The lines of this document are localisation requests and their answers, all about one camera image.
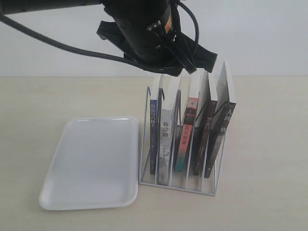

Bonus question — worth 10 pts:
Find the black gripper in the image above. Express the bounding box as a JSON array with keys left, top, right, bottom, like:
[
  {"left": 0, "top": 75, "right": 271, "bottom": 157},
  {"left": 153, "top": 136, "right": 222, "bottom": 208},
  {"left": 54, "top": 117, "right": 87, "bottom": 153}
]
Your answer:
[{"left": 97, "top": 0, "right": 217, "bottom": 77}]

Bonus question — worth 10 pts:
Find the blue moon cover book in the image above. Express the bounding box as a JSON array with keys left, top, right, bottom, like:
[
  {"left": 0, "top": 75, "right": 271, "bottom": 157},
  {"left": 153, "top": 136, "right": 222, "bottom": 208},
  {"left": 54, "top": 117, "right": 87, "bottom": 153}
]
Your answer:
[{"left": 149, "top": 74, "right": 164, "bottom": 175}]

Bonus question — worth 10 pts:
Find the grey white spine book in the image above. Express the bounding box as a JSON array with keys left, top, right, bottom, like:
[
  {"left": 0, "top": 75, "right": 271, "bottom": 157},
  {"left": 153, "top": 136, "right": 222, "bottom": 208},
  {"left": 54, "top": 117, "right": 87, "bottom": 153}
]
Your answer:
[{"left": 157, "top": 76, "right": 182, "bottom": 186}]

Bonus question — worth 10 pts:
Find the black grey spine book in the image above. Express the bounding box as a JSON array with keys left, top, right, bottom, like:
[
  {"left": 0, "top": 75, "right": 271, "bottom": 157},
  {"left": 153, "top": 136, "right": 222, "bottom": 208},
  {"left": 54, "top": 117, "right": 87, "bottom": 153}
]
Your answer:
[{"left": 204, "top": 60, "right": 236, "bottom": 178}]

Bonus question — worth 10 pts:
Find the red teal spine book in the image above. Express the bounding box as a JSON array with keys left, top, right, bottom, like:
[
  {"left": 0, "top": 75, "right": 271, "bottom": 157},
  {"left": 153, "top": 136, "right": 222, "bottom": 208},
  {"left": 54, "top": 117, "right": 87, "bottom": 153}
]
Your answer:
[{"left": 175, "top": 72, "right": 205, "bottom": 172}]

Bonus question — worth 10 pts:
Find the dark red spine book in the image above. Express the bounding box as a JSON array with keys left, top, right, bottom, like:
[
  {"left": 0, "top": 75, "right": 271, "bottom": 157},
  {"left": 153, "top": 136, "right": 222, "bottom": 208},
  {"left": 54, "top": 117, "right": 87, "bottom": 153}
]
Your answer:
[{"left": 192, "top": 71, "right": 218, "bottom": 176}]

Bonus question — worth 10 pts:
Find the white plastic tray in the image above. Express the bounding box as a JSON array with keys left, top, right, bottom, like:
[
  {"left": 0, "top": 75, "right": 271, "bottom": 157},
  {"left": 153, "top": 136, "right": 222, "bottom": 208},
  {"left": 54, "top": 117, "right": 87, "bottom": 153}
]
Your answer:
[{"left": 39, "top": 116, "right": 139, "bottom": 211}]

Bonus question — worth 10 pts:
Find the white wire book rack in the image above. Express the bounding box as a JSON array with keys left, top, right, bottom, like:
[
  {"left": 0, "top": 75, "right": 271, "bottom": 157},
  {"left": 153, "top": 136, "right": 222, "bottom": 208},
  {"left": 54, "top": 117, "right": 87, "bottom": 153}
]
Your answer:
[{"left": 138, "top": 87, "right": 227, "bottom": 196}]

